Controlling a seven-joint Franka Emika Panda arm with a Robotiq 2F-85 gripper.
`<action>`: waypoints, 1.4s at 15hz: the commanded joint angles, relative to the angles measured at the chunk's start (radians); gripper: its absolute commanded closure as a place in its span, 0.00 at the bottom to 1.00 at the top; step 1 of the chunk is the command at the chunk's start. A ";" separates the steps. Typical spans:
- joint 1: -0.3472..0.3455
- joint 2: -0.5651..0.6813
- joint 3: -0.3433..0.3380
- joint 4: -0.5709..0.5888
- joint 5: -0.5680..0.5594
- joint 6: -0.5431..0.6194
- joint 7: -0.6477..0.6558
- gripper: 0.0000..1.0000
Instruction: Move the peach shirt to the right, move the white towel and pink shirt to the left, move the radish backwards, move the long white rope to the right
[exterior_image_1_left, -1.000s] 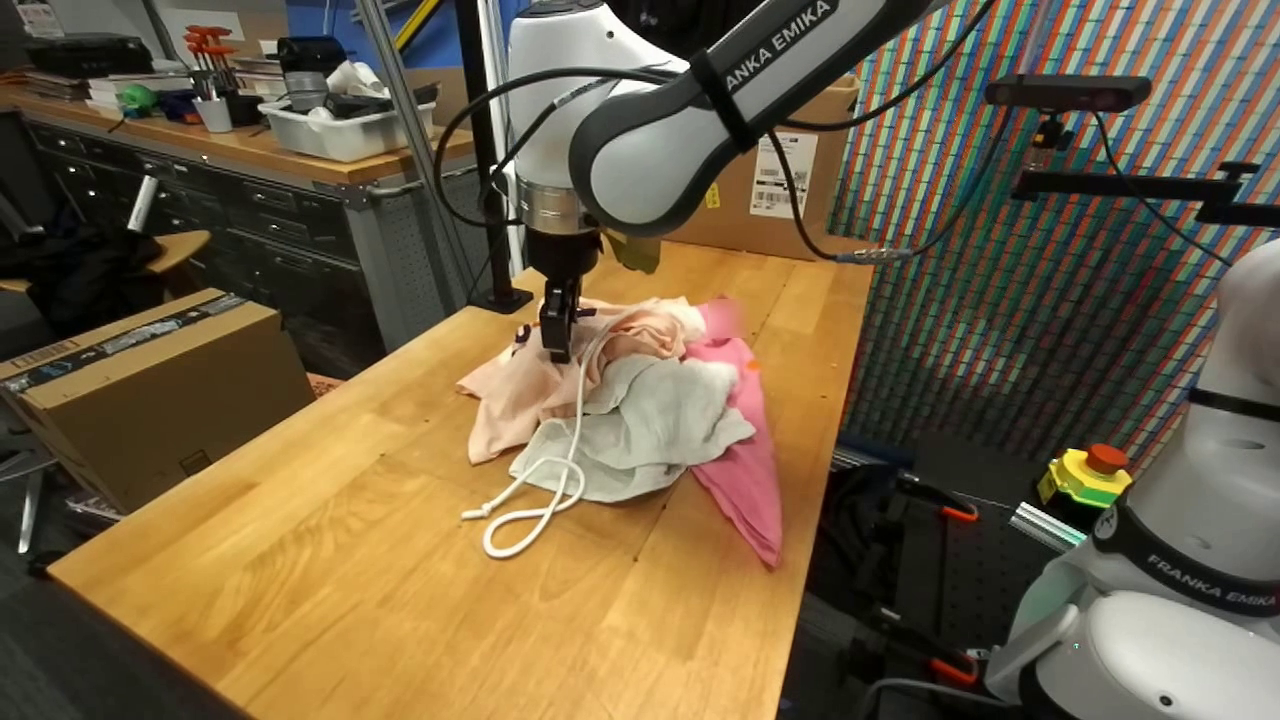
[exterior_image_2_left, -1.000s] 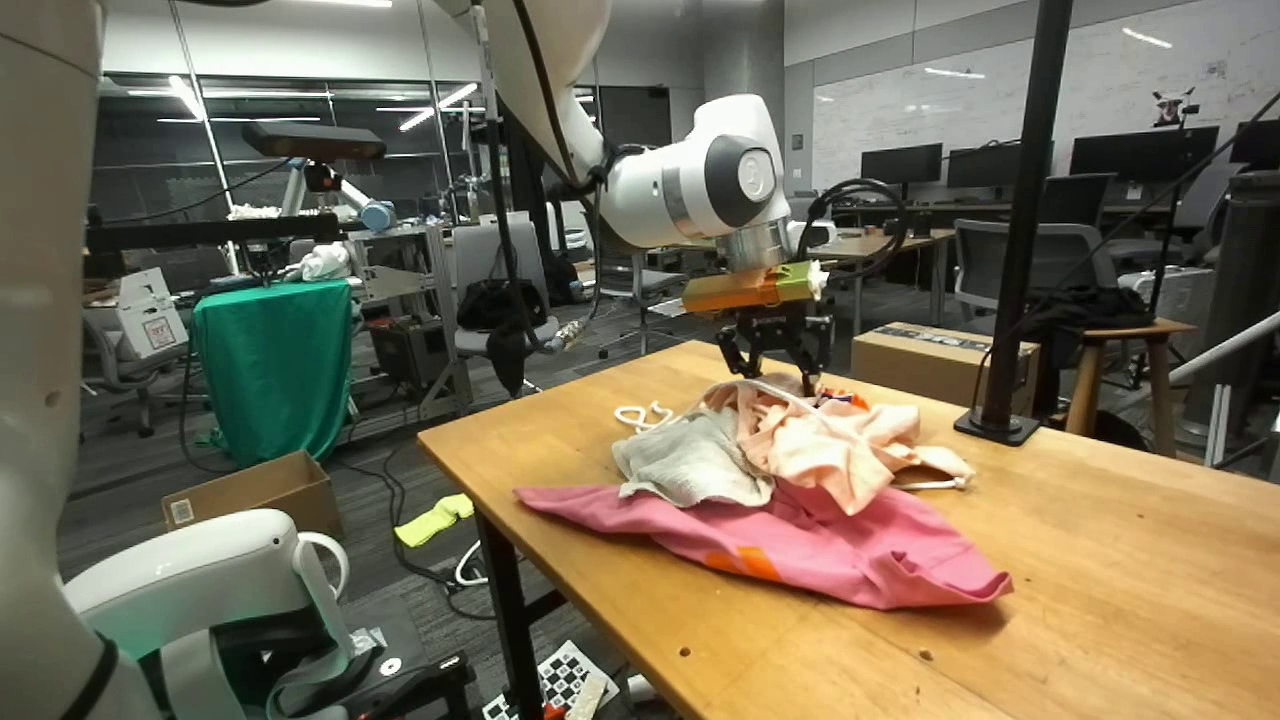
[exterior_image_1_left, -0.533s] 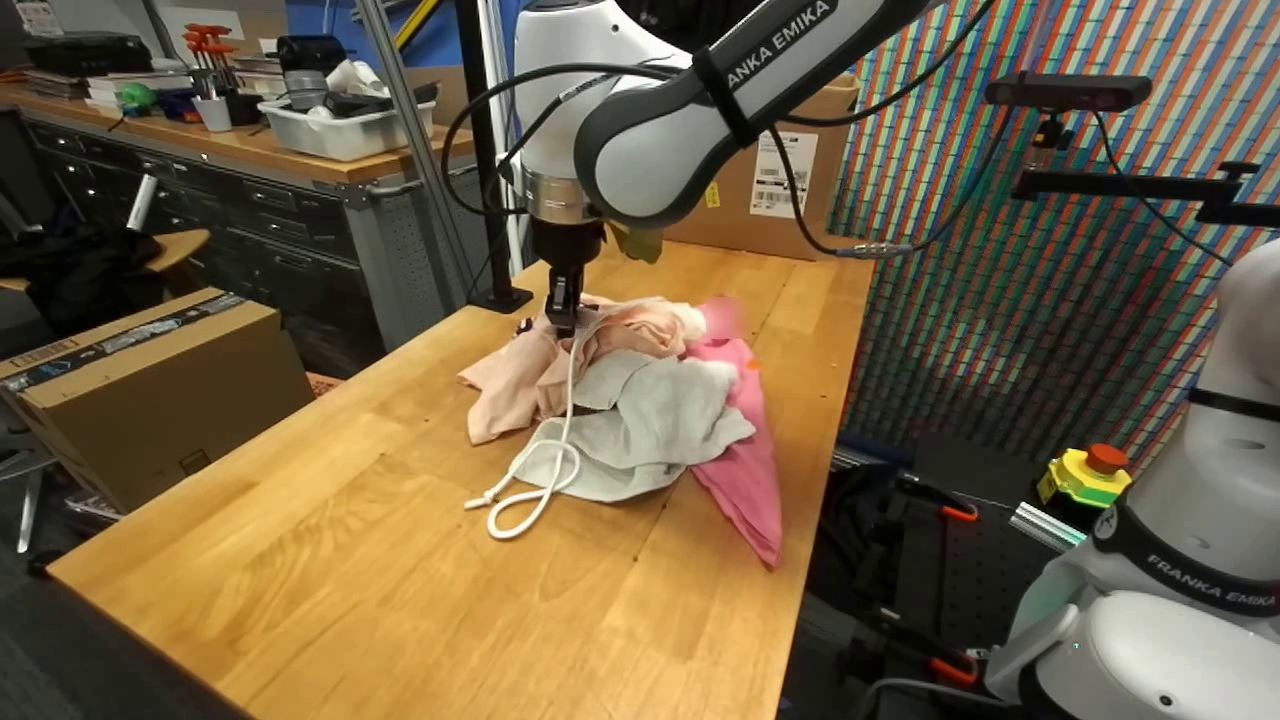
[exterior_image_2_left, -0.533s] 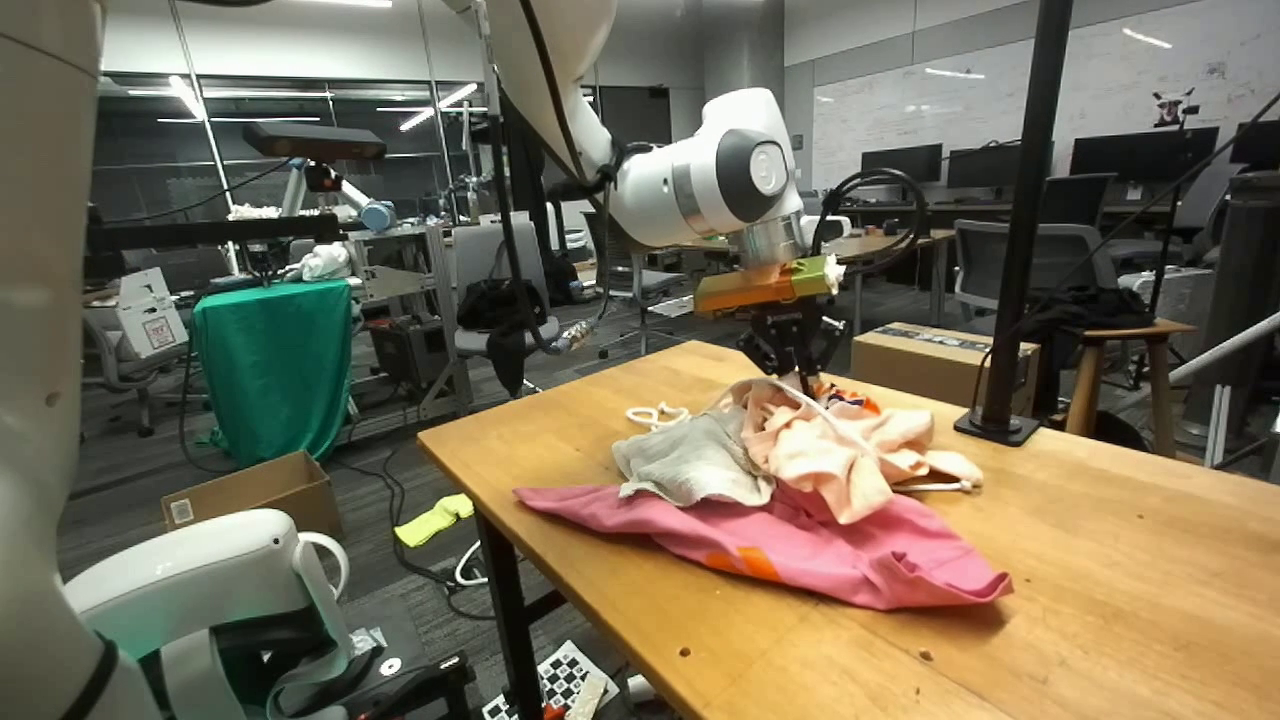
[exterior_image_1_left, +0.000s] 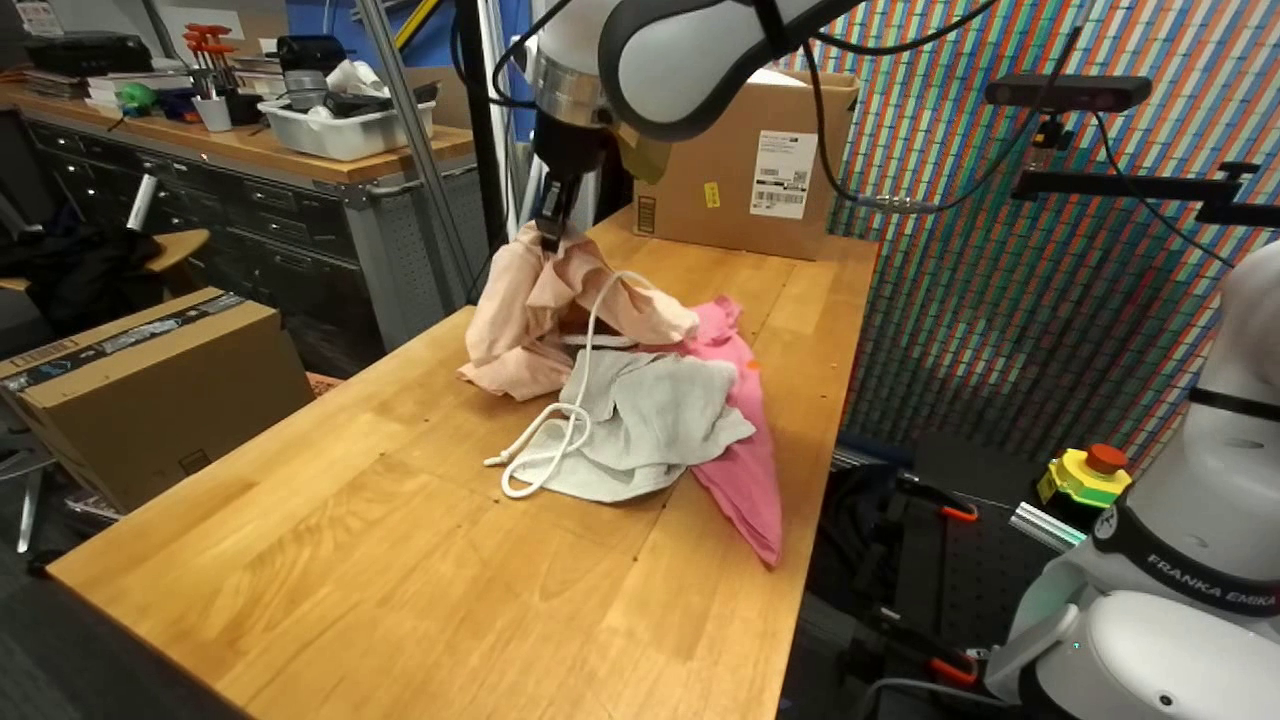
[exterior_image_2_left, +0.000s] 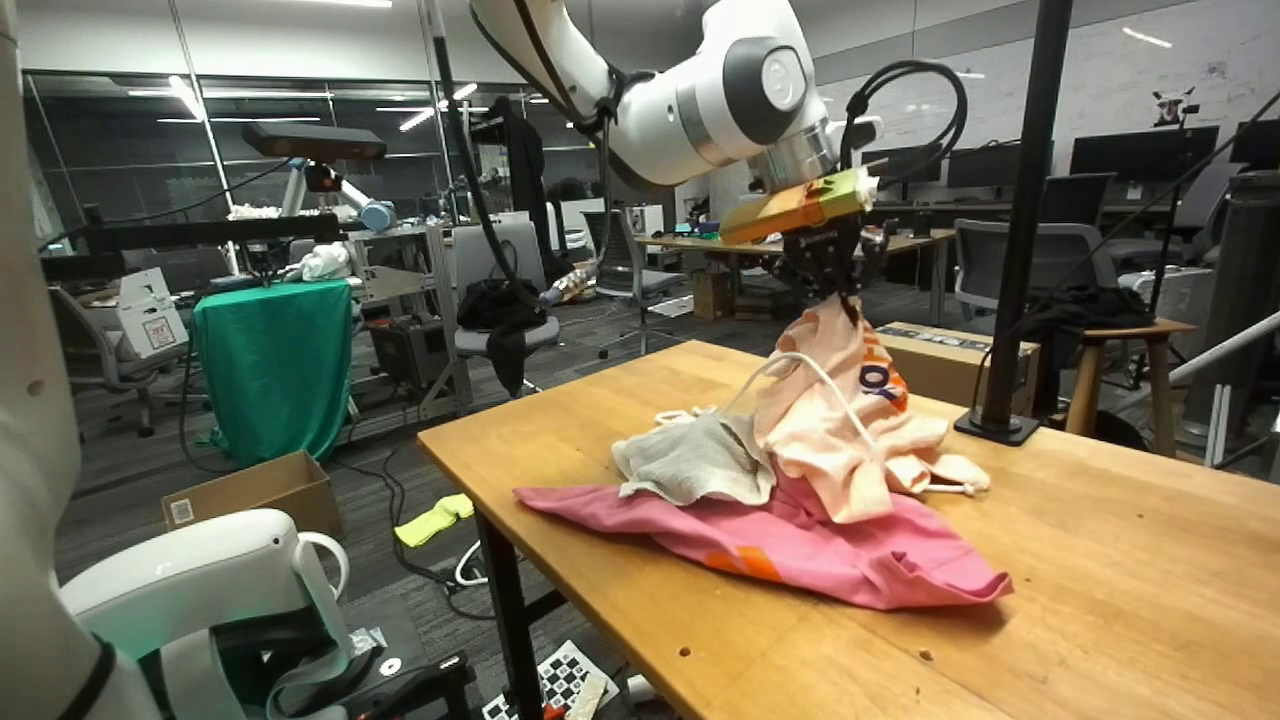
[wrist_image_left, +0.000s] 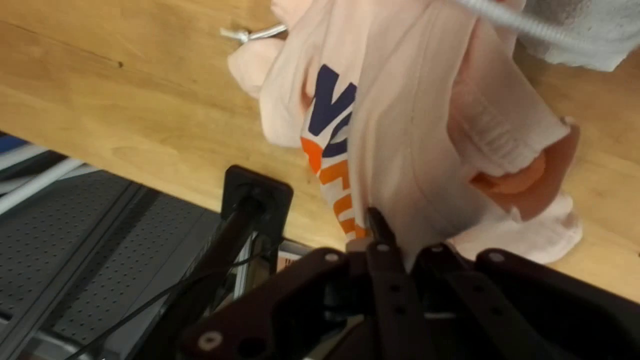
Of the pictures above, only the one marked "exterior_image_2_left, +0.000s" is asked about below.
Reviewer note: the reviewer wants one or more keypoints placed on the white towel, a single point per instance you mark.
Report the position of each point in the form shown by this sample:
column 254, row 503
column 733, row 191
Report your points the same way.
column 693, row 460

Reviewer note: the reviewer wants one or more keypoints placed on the black stand pole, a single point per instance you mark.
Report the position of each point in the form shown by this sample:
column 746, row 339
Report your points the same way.
column 1022, row 202

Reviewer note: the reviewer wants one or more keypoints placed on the small open cardboard box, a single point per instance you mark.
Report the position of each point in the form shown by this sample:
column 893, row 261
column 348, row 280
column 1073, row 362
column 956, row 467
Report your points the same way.
column 254, row 484

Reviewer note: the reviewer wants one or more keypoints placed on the white printed box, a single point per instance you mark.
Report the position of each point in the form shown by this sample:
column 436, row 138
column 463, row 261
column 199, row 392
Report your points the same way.
column 149, row 312

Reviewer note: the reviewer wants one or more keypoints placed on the cardboard box with black tape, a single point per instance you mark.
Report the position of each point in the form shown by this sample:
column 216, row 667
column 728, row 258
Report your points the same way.
column 953, row 362

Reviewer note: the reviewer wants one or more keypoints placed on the black bag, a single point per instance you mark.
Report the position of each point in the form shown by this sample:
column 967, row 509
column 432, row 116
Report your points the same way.
column 506, row 322

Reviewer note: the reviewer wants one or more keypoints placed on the pink shirt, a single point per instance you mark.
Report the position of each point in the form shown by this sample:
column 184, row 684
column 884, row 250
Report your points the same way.
column 824, row 553

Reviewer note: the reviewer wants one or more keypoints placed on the checkerboard calibration board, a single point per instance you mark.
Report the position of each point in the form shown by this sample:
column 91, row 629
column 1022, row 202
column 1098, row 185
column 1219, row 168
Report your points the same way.
column 566, row 675

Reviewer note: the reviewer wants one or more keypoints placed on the green cloth cover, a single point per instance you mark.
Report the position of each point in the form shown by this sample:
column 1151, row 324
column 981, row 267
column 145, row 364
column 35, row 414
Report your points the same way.
column 275, row 364

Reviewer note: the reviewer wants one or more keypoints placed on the grey mesh office chair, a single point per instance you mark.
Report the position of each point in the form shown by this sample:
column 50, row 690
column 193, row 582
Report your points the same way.
column 1081, row 261

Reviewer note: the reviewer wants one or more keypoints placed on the black cloth bundle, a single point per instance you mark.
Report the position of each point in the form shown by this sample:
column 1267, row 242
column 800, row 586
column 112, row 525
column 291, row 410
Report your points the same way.
column 1093, row 310

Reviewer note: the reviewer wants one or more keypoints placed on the white metal rail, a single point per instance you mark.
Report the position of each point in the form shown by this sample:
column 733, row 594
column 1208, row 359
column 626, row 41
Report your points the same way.
column 1221, row 353

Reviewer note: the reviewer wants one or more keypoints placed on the wooden stool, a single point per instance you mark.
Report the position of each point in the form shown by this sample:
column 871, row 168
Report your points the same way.
column 1134, row 334

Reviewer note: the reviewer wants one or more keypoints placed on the peach printed shirt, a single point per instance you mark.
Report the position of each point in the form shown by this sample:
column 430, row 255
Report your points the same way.
column 842, row 455

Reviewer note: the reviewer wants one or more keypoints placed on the yellow green foam piece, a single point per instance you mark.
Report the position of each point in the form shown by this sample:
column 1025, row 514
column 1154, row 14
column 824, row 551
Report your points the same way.
column 432, row 523

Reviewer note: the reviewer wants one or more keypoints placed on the black lamp head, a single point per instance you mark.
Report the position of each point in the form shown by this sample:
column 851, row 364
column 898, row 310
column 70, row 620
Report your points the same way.
column 312, row 141

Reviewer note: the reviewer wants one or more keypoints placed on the wooden office desk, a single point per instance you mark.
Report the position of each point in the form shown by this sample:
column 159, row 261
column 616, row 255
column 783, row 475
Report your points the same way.
column 923, row 242

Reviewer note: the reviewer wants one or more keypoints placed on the dark grey cylinder bin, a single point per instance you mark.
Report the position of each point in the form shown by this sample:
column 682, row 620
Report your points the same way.
column 1244, row 294

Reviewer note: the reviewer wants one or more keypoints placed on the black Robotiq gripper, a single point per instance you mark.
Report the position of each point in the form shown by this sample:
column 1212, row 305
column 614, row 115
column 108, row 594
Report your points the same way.
column 824, row 245

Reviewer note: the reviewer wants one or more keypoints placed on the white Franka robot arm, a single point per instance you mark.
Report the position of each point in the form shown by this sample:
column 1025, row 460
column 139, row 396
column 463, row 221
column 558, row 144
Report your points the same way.
column 693, row 115

